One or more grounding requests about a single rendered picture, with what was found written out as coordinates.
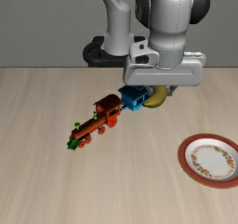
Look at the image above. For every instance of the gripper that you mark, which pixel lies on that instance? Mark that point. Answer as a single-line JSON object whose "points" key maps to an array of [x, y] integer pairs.
{"points": [[164, 73]]}

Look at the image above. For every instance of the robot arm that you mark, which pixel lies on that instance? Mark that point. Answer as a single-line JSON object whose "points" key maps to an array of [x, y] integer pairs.
{"points": [[173, 20]]}

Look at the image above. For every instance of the yellow banana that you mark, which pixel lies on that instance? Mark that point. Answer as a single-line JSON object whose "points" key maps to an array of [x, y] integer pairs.
{"points": [[157, 97]]}

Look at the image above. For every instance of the red-rimmed white plate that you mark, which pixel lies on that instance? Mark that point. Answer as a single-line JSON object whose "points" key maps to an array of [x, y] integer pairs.
{"points": [[211, 161]]}

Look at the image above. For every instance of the red toy train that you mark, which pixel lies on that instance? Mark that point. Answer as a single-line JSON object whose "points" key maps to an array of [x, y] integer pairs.
{"points": [[105, 111]]}

